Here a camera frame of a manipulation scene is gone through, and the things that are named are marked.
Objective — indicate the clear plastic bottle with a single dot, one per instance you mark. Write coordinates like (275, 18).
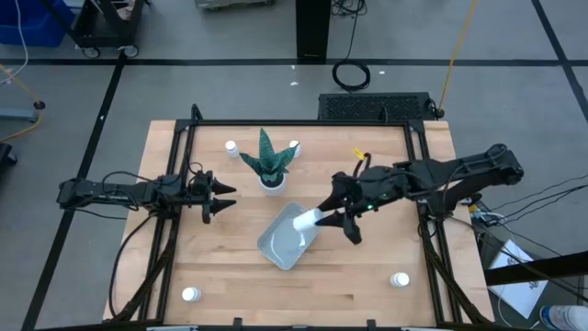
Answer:
(565, 318)

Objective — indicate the green artificial plant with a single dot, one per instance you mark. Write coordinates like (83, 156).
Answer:
(267, 158)

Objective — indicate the grey floor base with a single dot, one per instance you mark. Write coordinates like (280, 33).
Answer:
(18, 114)

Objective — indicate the blue plastic bin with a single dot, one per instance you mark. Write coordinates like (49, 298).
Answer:
(32, 20)

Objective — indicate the black wheeled cart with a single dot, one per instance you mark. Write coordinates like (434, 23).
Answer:
(105, 23)

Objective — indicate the white plant pot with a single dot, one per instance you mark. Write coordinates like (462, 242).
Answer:
(272, 186)

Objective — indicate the grey plastic basket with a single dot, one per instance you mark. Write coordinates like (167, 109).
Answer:
(281, 243)

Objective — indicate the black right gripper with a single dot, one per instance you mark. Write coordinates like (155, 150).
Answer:
(372, 184)

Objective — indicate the black metal table frame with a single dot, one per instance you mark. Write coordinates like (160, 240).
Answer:
(294, 123)

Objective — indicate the black vented box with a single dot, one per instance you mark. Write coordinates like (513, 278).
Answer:
(374, 106)

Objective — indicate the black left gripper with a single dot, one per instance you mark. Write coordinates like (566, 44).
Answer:
(201, 188)

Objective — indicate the black beam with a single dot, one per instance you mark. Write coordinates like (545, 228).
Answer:
(537, 269)

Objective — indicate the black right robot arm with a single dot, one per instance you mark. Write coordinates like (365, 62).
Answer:
(464, 172)

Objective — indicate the white paper sheet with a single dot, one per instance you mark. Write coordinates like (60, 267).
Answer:
(516, 280)

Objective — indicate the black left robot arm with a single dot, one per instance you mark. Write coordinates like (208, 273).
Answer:
(115, 192)

